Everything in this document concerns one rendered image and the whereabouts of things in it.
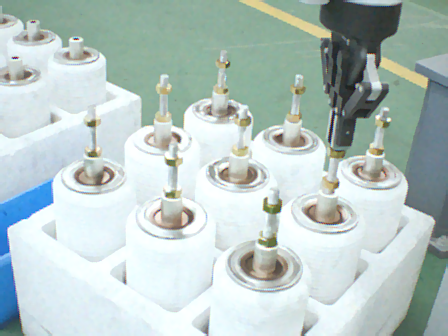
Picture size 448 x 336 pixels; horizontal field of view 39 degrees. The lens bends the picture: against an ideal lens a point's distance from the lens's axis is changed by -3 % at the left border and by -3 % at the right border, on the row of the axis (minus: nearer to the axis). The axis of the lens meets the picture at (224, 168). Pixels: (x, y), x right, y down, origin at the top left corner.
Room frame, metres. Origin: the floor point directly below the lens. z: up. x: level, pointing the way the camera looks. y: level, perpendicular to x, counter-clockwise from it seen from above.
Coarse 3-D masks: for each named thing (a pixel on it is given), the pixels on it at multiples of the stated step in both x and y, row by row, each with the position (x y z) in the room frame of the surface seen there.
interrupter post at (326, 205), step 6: (324, 192) 0.59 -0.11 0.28; (336, 192) 0.59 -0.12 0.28; (318, 198) 0.59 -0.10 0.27; (324, 198) 0.58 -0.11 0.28; (330, 198) 0.58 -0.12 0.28; (336, 198) 0.58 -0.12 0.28; (318, 204) 0.58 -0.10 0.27; (324, 204) 0.58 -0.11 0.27; (330, 204) 0.58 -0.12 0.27; (336, 204) 0.58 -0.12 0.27; (318, 210) 0.58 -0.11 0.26; (324, 210) 0.58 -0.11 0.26; (330, 210) 0.58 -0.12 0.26; (318, 216) 0.58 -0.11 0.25; (324, 216) 0.58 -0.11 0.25; (330, 216) 0.58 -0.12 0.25
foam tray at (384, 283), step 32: (32, 224) 0.62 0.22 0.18; (416, 224) 0.68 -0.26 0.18; (32, 256) 0.58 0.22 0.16; (64, 256) 0.56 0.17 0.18; (384, 256) 0.61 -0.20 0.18; (416, 256) 0.66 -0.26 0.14; (32, 288) 0.58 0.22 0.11; (64, 288) 0.55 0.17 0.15; (96, 288) 0.52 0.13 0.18; (128, 288) 0.52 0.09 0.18; (352, 288) 0.55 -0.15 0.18; (384, 288) 0.57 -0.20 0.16; (32, 320) 0.59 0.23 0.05; (64, 320) 0.55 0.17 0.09; (96, 320) 0.52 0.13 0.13; (128, 320) 0.49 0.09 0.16; (160, 320) 0.48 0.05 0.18; (192, 320) 0.48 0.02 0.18; (320, 320) 0.50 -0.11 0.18; (352, 320) 0.50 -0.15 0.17; (384, 320) 0.61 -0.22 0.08
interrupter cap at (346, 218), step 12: (312, 192) 0.62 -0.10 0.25; (300, 204) 0.60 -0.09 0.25; (312, 204) 0.60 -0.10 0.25; (348, 204) 0.61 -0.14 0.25; (300, 216) 0.58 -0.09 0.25; (312, 216) 0.58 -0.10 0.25; (336, 216) 0.59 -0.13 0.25; (348, 216) 0.58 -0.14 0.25; (312, 228) 0.56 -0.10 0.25; (324, 228) 0.56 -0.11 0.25; (336, 228) 0.56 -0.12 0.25; (348, 228) 0.56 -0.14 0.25
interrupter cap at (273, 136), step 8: (272, 128) 0.78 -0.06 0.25; (280, 128) 0.78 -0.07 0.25; (304, 128) 0.78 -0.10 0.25; (264, 136) 0.75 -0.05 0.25; (272, 136) 0.75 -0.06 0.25; (280, 136) 0.76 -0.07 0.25; (304, 136) 0.76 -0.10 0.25; (312, 136) 0.76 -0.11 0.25; (272, 144) 0.73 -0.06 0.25; (280, 144) 0.73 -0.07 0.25; (288, 144) 0.74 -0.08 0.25; (296, 144) 0.74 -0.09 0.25; (304, 144) 0.74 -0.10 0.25; (312, 144) 0.74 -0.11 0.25; (280, 152) 0.72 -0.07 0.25; (288, 152) 0.71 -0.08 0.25; (296, 152) 0.71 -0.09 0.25; (304, 152) 0.72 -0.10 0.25
